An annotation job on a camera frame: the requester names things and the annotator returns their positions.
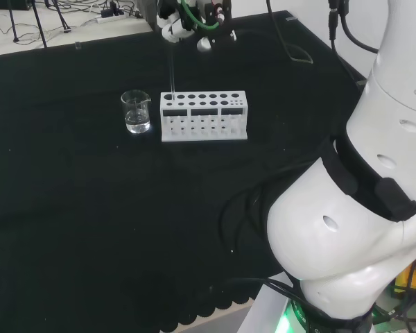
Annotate clear glass rod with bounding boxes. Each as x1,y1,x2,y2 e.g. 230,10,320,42
167,40,177,102

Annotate thin black wire loop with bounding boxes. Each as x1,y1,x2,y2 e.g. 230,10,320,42
266,0,315,66

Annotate yellow stop button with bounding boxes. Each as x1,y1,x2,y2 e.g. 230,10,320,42
392,248,416,300

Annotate black bench cloth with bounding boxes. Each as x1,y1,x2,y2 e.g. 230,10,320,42
0,10,369,333

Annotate glass beaker with water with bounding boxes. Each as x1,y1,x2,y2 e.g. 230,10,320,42
120,89,152,135

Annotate green cable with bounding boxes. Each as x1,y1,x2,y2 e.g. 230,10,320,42
179,0,225,33

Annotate white test tube rack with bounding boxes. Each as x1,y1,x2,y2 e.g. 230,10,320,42
159,90,250,143

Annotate black cable on cloth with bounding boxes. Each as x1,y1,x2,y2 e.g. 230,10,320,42
217,185,282,251

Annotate white power strip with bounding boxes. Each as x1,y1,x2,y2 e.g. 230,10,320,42
95,8,126,24

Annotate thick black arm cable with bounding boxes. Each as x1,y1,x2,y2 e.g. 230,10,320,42
327,0,383,56

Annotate black tripod leg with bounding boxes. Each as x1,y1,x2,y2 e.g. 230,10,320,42
6,0,21,44
30,0,49,49
50,0,73,33

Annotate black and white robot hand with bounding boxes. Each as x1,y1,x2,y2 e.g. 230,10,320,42
155,0,237,53

